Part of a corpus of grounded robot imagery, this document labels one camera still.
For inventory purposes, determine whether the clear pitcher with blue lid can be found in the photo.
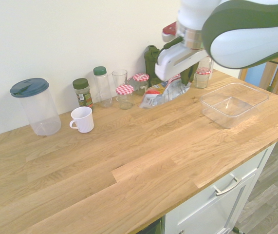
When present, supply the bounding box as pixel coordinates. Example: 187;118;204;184
9;78;62;136

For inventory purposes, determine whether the tall clear bottle green lid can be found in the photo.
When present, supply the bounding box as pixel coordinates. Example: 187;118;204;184
93;66;113;109

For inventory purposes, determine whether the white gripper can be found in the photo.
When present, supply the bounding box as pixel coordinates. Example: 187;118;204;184
154;44;212;86

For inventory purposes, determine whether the small jar red gingham lid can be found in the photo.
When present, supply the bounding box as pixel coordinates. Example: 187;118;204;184
115;84;135;110

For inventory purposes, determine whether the red and white object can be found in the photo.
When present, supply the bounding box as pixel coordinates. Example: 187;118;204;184
162;21;179;43

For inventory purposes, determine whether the dark gripper cable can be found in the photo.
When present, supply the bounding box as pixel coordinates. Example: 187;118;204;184
163;36;185;50

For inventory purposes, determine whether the tall clear glass jar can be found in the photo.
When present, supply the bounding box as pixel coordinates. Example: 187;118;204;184
198;56;214;72

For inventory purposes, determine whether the clear drinking glass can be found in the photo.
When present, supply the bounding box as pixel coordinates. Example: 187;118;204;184
111;69;129;95

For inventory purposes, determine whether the white kitchen cabinet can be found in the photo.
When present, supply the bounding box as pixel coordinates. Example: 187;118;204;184
164;142;278;234

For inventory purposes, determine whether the wide jar red gingham lid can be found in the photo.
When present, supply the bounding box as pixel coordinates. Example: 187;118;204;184
193;66;213;89

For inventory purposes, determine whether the labelled jar red gingham lid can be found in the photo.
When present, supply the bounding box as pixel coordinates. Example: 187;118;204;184
128;73;150;96

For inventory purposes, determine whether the white ceramic mug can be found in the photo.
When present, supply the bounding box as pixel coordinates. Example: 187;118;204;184
69;106;95;134

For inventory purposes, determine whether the dark green bottle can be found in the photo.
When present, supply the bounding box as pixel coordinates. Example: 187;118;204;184
144;44;161;85

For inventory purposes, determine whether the spice jar with dark lid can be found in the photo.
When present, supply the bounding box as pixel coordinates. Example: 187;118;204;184
72;78;95;111

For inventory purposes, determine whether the clear square plastic container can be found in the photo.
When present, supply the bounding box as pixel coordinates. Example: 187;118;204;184
200;82;270;129

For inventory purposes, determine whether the red white striped chip bag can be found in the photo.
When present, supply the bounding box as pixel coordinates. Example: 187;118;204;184
138;74;192;110

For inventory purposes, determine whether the silver drawer handle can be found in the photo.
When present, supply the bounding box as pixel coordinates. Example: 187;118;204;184
214;176;242;197

